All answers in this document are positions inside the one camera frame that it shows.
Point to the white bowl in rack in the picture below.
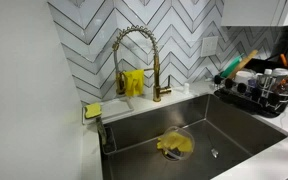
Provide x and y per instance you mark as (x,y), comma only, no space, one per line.
(243,77)

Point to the black dish drying rack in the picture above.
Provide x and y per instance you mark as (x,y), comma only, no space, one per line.
(264,93)

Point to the gold spring kitchen faucet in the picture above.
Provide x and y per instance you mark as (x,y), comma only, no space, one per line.
(120,79)

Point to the white sponge tray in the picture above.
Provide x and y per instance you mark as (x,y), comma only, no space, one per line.
(111,109)

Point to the yellow sponge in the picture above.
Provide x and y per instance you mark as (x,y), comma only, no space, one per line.
(92,110)

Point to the sink caddy with brush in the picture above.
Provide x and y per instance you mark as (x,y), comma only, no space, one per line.
(107,137)

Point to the yellow cloth in sink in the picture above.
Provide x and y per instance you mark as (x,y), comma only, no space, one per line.
(175,140)

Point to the green silicone utensil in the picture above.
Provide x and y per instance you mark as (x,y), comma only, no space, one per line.
(231,67)

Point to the stainless steel sink basin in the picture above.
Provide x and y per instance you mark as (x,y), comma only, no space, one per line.
(222,135)

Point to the white upper cabinet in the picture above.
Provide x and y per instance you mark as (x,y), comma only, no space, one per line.
(255,13)

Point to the white wall outlet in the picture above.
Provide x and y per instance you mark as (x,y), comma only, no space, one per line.
(209,45)

